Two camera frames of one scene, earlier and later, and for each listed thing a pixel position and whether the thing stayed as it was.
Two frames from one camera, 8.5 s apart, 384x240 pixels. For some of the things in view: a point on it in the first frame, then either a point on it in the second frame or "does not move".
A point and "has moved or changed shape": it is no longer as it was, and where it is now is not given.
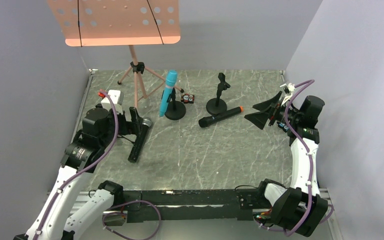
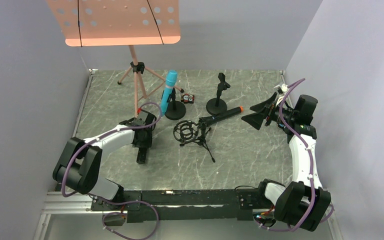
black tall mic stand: x=216 y=105 does not move
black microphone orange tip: x=204 y=121 does not move
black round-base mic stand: x=175 y=109 does not move
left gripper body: x=129 y=122 -> x=141 y=156
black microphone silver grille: x=146 y=124 has moved or changed shape
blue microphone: x=171 y=79 does not move
